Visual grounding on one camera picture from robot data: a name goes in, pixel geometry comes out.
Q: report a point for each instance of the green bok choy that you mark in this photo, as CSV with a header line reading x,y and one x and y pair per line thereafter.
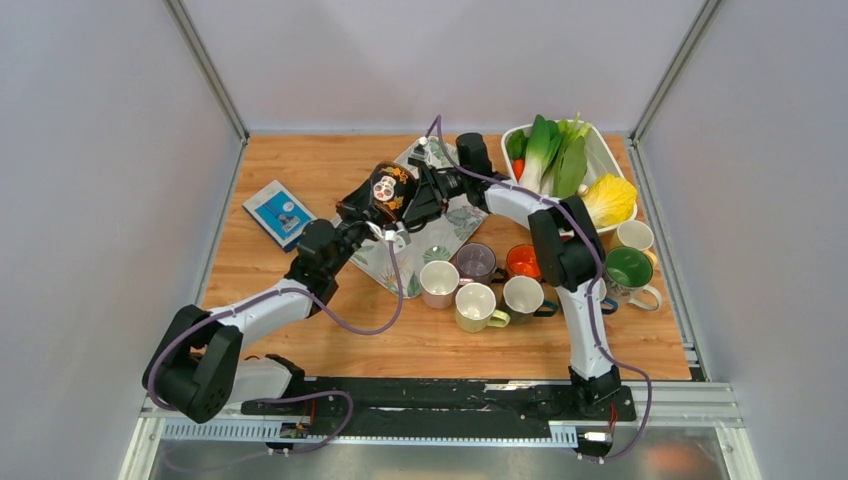
x,y
554,152

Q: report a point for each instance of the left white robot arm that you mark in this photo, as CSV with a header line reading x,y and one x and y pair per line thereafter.
x,y
197,367

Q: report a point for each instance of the black floral mug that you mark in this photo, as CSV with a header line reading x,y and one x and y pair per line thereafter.
x,y
392,188

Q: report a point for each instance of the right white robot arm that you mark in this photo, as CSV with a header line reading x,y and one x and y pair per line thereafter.
x,y
565,242

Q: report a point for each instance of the small red tomato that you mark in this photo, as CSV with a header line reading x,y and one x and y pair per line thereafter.
x,y
518,166

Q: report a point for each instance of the orange mug black handle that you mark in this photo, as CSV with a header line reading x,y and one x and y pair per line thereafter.
x,y
521,261

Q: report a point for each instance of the large floral cream mug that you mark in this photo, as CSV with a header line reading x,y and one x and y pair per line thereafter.
x,y
628,273

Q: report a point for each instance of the pink faceted mug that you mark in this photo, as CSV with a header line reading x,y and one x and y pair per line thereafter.
x,y
439,282

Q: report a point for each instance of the dark blue faceted mug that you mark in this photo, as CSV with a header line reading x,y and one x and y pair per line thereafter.
x,y
608,305

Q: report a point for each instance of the purple mug black handle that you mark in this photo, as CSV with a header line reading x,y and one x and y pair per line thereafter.
x,y
478,262

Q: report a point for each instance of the dark green faceted mug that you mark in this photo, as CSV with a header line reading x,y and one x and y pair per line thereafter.
x,y
523,299

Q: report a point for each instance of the pale yellow mug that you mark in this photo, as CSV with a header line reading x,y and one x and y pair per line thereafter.
x,y
637,235

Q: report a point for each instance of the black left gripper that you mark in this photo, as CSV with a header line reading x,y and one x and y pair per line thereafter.
x,y
355,212

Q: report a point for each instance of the floral white serving tray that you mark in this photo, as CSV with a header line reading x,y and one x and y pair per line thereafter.
x,y
398,269

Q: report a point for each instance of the yellow napa cabbage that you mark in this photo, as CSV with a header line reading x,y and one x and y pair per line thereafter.
x,y
610,201

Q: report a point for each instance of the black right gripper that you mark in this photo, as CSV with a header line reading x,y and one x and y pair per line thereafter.
x,y
432,198

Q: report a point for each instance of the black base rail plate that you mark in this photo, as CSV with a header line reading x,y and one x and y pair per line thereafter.
x,y
444,408

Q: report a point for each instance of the lime green faceted mug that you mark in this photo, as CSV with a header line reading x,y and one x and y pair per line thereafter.
x,y
476,309

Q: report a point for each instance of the white vegetable tub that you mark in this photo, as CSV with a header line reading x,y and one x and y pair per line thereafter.
x,y
600,162

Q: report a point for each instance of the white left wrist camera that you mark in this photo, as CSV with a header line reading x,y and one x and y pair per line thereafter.
x,y
395,233

